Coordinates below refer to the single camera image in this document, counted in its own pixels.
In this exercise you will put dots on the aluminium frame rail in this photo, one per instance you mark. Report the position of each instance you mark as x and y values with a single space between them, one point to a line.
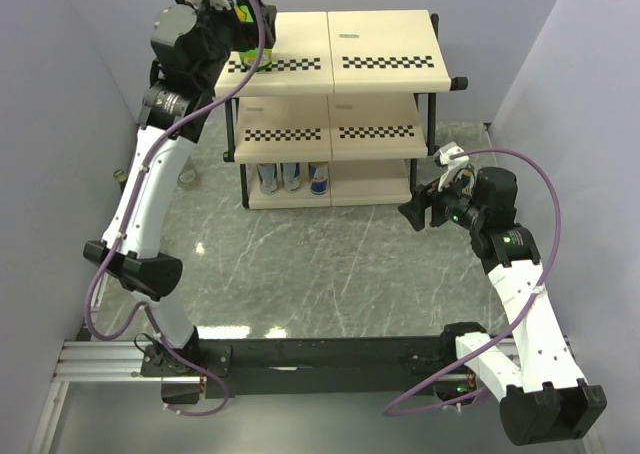
110 362

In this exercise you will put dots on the green Perrier bottle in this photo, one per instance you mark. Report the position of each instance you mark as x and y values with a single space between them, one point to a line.
252 49

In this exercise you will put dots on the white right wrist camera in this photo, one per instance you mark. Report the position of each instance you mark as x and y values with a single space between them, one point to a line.
453 160

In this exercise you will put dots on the silver energy drink can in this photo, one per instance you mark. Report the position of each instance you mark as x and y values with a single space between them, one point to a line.
291 176

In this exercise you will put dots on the beige three-tier shelf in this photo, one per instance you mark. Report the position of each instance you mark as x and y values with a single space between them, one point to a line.
343 88

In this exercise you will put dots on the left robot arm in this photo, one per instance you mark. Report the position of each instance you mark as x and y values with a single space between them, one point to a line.
192 43

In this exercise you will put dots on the clear glass bottle rear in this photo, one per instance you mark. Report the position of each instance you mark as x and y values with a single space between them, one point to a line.
188 177

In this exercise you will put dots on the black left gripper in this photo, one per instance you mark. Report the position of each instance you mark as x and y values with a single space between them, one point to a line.
246 32

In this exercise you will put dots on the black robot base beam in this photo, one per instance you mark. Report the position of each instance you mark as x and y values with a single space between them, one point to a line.
324 366

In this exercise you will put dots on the blue energy drink can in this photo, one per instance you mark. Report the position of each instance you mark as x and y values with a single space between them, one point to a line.
319 177

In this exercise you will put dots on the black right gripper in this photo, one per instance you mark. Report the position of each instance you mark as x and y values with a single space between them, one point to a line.
414 210

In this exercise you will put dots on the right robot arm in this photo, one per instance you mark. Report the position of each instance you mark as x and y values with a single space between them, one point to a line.
543 396

